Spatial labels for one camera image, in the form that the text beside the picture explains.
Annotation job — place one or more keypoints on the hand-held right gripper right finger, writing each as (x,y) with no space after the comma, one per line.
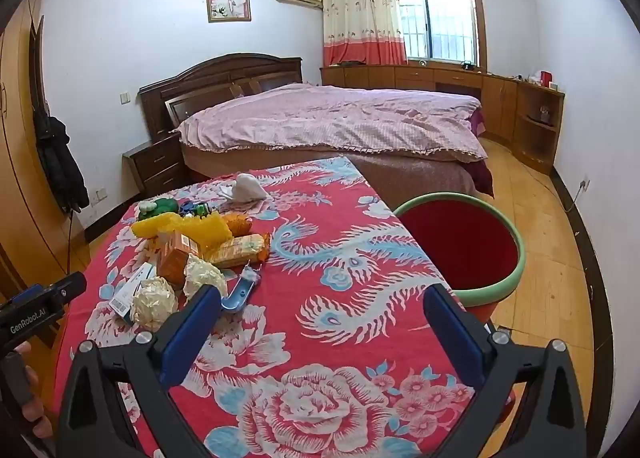
(455,333)

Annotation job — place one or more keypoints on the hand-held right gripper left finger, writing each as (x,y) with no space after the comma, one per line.
(192,333)

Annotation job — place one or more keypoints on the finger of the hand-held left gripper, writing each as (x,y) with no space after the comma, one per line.
(65,289)

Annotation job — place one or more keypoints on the red bin with green rim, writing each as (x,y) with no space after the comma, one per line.
(465,248)

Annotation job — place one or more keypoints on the white plush toy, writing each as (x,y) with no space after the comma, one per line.
(247,187)

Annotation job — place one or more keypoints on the person's left hand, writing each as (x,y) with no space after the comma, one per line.
(37,388)

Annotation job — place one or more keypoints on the crumpled cream paper ball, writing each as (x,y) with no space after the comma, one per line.
(202,275)
(152,303)

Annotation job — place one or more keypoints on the white barcode packet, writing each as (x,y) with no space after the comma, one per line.
(127,290)

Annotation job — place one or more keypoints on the orange carton box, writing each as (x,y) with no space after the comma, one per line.
(175,260)

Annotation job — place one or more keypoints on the yellow biscuit packet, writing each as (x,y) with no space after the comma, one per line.
(237,250)

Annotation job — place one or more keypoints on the yellow foam net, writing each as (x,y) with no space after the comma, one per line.
(150,227)

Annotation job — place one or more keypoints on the orange plastic wrapper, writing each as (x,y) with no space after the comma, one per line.
(240,224)

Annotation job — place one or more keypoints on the wooden wardrobe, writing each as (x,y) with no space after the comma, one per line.
(17,178)

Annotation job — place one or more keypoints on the small green toy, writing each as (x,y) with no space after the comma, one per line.
(201,210)

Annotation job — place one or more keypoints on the green pumpkin toy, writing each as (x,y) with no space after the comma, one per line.
(160,208)

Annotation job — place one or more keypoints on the blue fidget spinner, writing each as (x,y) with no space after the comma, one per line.
(187,208)

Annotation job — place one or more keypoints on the black jacket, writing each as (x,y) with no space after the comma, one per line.
(60,163)

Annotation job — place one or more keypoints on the red floral tablecloth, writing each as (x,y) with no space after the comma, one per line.
(325,298)

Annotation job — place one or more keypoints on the dark wooden nightstand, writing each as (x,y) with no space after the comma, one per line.
(160,163)

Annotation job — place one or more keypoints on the bed with pink blanket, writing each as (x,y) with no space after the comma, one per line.
(425,173)

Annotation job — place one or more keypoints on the wooden corner shelf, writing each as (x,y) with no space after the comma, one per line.
(537,133)

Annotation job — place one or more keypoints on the dark wooden headboard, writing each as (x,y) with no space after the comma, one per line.
(200,83)

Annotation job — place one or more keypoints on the bed with pink cover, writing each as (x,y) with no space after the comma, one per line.
(325,123)

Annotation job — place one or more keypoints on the long wooden cabinet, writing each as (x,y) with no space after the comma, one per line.
(415,79)

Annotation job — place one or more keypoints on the small red box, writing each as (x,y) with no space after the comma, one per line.
(545,78)

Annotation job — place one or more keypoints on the barred window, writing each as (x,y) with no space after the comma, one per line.
(445,18)

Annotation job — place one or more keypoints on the cream and red curtain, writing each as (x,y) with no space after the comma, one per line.
(362,18)

